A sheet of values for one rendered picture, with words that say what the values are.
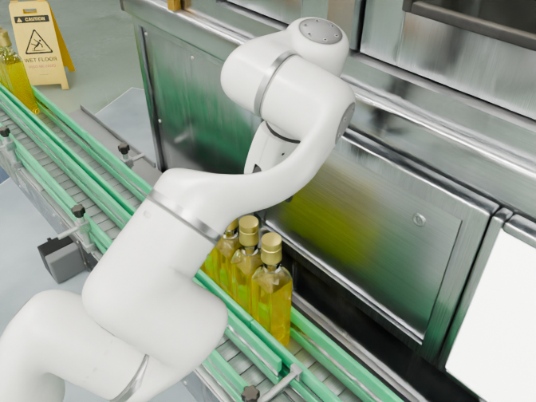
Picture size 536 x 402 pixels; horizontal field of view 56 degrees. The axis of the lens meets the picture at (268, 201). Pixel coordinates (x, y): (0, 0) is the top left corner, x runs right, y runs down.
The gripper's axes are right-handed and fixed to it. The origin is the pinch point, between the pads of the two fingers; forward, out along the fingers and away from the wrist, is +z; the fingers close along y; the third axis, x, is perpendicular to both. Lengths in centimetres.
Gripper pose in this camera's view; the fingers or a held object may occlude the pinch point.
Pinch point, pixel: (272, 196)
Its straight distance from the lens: 76.4
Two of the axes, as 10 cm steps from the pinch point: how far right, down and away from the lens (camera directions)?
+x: 6.6, 6.4, -3.8
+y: -7.3, 4.3, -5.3
